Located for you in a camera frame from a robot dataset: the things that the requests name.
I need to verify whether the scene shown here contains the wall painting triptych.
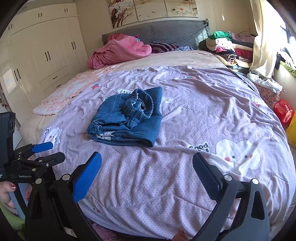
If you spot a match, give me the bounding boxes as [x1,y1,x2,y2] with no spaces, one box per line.
[107,0,198,29]

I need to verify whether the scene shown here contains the blue denim pants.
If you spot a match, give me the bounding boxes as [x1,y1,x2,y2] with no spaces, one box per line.
[87,87,163,148]

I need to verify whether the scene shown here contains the purple striped pillow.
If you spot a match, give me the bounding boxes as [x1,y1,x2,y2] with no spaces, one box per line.
[149,42,179,54]

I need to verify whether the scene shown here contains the grey quilted headboard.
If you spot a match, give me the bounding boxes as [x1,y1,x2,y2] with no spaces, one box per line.
[102,19,209,50]

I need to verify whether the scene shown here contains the right hand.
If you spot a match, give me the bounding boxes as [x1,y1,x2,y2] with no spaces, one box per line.
[171,230,189,241]

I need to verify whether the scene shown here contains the left hand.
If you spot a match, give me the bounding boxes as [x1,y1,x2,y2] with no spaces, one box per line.
[0,181,18,215]

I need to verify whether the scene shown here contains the green sleeve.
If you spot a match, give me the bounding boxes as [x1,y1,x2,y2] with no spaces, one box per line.
[1,203,25,240]

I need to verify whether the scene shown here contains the pile of folded clothes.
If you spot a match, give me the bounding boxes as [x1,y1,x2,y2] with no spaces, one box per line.
[199,31,255,69]

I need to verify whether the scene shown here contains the pink crumpled blanket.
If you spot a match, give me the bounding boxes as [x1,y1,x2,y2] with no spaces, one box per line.
[87,34,152,69]

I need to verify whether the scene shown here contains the cream curtain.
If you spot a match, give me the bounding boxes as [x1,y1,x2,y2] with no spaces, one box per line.
[250,1,284,78]

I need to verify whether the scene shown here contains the red plastic bag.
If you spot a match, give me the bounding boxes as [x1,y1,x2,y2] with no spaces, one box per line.
[274,99,294,128]

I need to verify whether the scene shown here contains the pink patterned bed quilt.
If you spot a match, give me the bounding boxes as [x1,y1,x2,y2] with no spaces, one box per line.
[21,51,295,239]

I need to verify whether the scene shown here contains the yellow box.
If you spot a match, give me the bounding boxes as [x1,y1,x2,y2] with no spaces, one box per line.
[285,113,296,148]

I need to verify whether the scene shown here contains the cream wardrobe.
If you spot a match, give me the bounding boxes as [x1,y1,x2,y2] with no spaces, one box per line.
[1,1,88,124]

